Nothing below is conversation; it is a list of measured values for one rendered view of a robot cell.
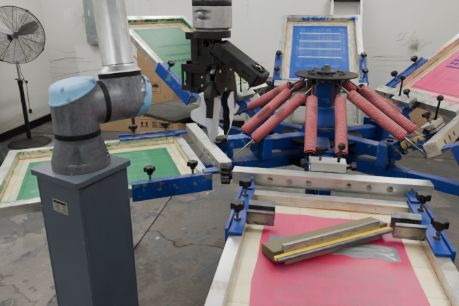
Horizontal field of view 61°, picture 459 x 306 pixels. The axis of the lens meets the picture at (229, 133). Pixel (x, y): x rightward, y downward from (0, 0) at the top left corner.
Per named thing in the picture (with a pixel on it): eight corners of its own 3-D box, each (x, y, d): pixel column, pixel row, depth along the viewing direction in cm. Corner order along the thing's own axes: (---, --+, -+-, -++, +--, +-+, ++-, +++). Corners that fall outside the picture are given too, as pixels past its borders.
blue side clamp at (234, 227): (242, 251, 111) (242, 229, 109) (225, 249, 112) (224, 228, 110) (255, 202, 139) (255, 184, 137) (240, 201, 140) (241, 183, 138)
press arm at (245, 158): (57, 198, 158) (55, 185, 156) (58, 192, 163) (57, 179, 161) (322, 160, 197) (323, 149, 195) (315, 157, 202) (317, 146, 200)
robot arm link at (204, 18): (239, 7, 74) (216, 6, 67) (239, 31, 75) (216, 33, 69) (206, 7, 77) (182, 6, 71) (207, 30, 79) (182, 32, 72)
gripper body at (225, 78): (203, 87, 83) (201, 29, 79) (238, 91, 79) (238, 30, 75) (181, 93, 77) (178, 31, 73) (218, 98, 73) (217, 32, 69)
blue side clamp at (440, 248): (451, 274, 102) (456, 251, 99) (431, 272, 102) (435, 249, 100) (420, 217, 130) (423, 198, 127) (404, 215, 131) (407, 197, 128)
